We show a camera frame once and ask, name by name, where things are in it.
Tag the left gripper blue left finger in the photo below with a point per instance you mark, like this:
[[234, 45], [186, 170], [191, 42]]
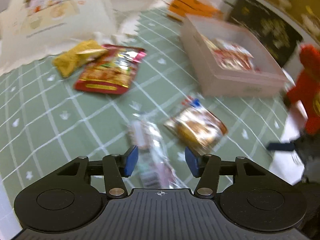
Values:
[[117, 167]]

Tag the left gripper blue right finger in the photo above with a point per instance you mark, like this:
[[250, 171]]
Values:
[[207, 169]]

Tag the clear pink snack packet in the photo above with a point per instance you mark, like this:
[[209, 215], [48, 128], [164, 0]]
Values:
[[154, 168]]

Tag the brown cookie snack packet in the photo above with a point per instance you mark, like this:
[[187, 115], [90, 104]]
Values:
[[196, 126]]

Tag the red chicken snack packet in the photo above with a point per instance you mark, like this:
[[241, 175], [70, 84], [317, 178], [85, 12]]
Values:
[[112, 72]]

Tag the red round-picture snack packet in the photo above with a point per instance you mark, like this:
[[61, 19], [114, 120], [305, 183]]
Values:
[[230, 55]]

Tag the yellow snack packet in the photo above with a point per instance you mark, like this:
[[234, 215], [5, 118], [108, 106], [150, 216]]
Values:
[[84, 52]]

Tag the green checked tablecloth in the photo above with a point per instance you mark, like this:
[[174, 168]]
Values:
[[45, 122]]

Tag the pink cardboard box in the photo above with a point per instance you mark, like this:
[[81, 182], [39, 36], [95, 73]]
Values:
[[215, 81]]

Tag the red plush toy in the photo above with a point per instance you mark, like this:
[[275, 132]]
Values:
[[306, 89]]

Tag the black gold patterned box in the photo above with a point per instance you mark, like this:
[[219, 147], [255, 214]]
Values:
[[275, 34]]

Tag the orange package in plastic bag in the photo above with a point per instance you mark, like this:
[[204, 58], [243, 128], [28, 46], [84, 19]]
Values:
[[178, 9]]

